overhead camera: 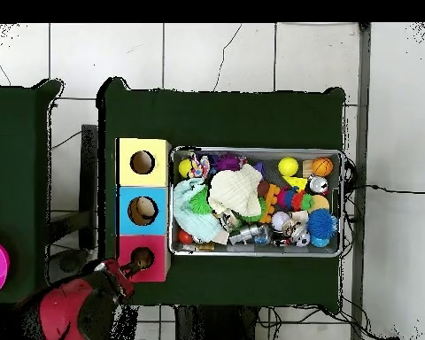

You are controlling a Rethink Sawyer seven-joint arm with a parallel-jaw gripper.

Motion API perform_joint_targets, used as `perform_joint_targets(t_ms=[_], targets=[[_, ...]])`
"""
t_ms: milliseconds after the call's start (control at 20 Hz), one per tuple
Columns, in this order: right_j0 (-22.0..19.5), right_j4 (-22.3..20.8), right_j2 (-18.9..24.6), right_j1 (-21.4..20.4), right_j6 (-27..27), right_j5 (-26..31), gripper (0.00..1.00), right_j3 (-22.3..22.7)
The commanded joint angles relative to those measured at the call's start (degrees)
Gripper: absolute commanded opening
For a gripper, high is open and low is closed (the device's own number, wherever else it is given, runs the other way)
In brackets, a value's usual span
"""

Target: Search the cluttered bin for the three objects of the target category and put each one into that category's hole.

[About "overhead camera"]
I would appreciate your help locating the cream waffle cloth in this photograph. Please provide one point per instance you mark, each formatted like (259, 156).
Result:
(235, 191)

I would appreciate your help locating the purple spiky rubber toy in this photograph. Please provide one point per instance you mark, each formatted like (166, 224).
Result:
(228, 162)

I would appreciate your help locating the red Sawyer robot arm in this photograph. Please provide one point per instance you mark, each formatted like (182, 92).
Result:
(74, 311)

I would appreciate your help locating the wooden box with three holes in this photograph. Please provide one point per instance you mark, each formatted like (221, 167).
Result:
(141, 177)

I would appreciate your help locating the clear mesh bin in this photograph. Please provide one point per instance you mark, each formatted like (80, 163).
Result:
(255, 252)

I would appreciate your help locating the mint green knit cloth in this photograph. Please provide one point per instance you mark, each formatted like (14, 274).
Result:
(194, 226)

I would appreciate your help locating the green spiky rubber ball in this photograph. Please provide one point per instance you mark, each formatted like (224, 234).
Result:
(199, 202)

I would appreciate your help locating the black upright panel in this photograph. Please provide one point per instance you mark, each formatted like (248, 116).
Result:
(88, 177)

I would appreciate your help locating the yellow ball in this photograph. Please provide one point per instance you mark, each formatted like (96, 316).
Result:
(288, 165)
(184, 167)

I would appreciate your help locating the colourful patterned knotted cloth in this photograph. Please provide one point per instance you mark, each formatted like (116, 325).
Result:
(198, 169)

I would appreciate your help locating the dark green side table cloth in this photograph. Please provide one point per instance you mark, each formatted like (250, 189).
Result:
(14, 177)

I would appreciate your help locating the multicolour fuzzy caterpillar toy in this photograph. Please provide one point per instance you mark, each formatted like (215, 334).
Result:
(297, 201)

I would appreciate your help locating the small orange basketball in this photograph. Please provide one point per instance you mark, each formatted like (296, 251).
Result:
(322, 166)

